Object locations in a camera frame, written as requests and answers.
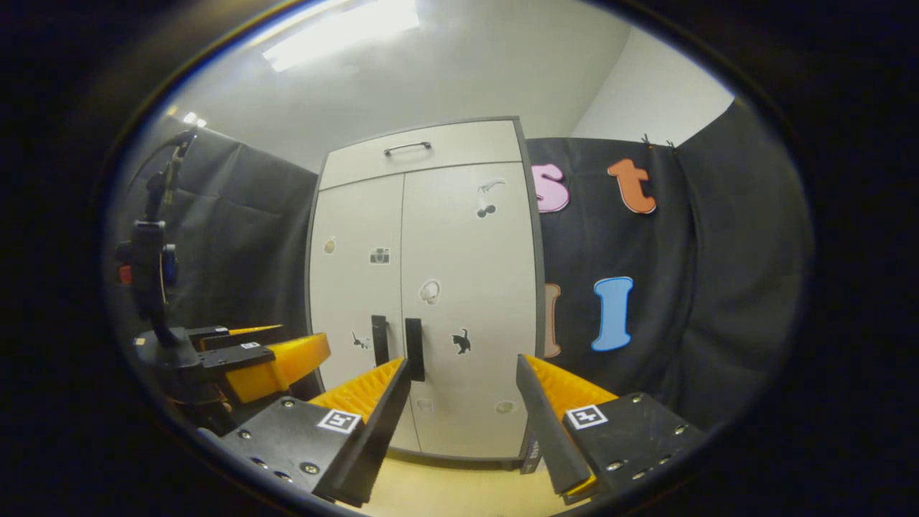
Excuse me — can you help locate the black stand with clamp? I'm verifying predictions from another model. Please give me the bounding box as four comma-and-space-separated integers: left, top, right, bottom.
113, 131, 198, 338

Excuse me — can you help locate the black backdrop cloth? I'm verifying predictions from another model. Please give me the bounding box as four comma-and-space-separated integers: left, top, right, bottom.
108, 115, 320, 403
528, 97, 816, 432

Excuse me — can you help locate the white cabinet drawer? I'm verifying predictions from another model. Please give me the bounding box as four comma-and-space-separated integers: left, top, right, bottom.
318, 118, 523, 191

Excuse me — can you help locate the dark blue cardboard box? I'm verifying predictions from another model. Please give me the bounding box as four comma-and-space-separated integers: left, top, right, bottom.
518, 429, 544, 475

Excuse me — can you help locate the white shoe cabinet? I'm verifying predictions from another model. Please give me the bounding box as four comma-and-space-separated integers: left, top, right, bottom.
305, 116, 546, 467

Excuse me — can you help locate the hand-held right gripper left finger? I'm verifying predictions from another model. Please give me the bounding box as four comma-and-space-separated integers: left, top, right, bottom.
215, 357, 412, 507

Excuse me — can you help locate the white cabinet door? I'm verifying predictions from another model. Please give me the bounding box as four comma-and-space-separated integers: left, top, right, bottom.
309, 174, 421, 453
400, 162, 541, 460

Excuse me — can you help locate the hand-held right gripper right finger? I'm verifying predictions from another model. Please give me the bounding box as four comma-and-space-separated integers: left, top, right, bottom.
516, 353, 712, 505

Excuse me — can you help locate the black door handle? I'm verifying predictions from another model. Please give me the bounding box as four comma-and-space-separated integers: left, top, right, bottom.
370, 315, 390, 367
404, 317, 426, 383

